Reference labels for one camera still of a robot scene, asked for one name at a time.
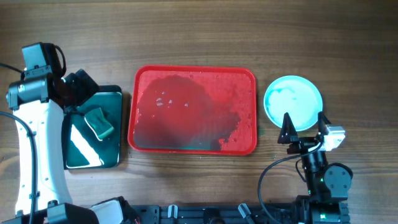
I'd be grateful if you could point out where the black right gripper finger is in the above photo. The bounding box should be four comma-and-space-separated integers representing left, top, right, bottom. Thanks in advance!
318, 111, 331, 135
277, 113, 299, 144

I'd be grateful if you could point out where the light blue plate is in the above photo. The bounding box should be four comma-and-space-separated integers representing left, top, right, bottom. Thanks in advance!
263, 75, 323, 131

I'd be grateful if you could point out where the green yellow sponge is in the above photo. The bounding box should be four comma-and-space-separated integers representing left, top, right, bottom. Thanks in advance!
84, 108, 114, 141

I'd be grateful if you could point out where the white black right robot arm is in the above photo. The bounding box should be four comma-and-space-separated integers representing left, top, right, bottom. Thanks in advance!
277, 112, 353, 224

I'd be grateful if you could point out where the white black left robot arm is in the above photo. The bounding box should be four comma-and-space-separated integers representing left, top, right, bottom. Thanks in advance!
7, 67, 128, 223

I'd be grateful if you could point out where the black water tray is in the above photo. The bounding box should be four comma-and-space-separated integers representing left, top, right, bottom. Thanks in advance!
62, 85, 123, 170

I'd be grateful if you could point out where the red plastic tray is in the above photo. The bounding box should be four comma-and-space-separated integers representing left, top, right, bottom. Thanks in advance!
127, 65, 257, 156

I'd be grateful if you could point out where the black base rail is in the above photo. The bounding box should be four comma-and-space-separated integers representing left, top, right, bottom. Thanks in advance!
130, 202, 351, 224

